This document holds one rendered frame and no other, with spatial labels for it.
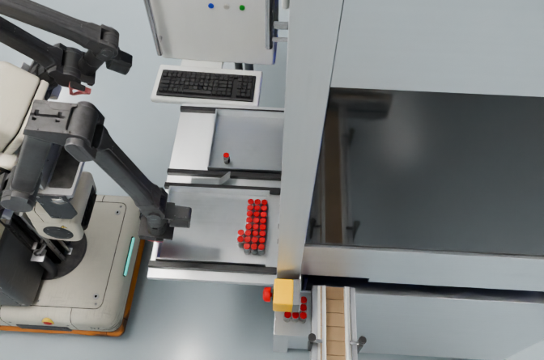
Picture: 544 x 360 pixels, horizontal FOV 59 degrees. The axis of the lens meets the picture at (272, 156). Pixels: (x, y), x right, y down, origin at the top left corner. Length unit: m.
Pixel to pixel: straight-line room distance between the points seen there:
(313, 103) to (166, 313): 1.85
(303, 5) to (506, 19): 0.25
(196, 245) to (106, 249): 0.82
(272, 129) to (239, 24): 0.46
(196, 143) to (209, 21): 0.51
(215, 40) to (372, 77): 1.42
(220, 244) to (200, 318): 0.90
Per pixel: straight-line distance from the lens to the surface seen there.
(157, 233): 1.48
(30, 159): 1.20
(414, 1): 0.63
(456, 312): 1.76
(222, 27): 2.02
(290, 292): 1.37
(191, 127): 1.85
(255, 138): 1.79
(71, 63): 1.61
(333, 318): 1.47
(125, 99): 3.19
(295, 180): 0.94
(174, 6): 2.00
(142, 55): 3.43
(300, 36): 0.65
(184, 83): 2.07
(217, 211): 1.64
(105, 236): 2.37
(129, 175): 1.19
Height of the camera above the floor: 2.34
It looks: 56 degrees down
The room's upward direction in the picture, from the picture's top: 1 degrees clockwise
